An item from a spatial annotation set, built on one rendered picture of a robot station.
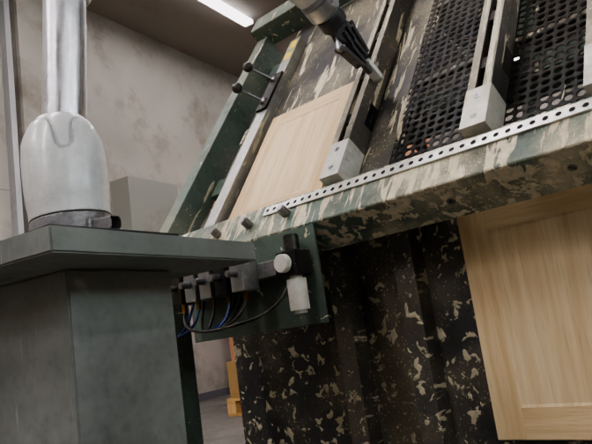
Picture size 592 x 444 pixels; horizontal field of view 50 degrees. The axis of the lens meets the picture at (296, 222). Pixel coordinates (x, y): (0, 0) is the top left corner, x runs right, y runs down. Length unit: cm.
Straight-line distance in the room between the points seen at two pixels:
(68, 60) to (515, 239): 111
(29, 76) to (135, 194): 149
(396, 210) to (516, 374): 46
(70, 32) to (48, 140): 42
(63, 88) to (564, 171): 108
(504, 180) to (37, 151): 90
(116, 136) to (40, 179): 592
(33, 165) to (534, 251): 107
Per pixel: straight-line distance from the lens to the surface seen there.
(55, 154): 128
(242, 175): 207
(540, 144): 129
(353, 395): 178
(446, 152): 141
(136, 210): 672
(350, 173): 162
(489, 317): 158
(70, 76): 160
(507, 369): 158
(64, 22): 166
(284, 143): 203
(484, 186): 134
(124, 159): 717
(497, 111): 146
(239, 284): 158
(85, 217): 125
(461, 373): 166
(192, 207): 222
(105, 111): 719
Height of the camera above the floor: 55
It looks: 10 degrees up
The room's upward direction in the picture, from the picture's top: 8 degrees counter-clockwise
